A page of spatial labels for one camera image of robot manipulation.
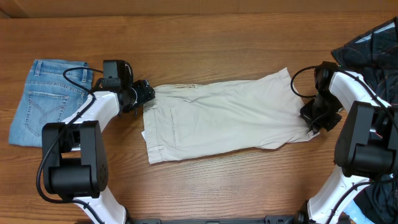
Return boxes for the beige cotton shorts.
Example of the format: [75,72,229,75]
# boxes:
[143,68,316,164]

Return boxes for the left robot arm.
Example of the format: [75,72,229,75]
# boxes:
[35,60,155,223]

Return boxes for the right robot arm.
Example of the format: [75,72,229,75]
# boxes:
[291,62,397,223]

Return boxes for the black printed jersey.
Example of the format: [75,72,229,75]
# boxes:
[331,17,397,223]

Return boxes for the folded blue denim jeans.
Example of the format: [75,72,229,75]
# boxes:
[8,59,93,147]

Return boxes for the light blue garment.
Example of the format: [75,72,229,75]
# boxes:
[343,200,374,224]

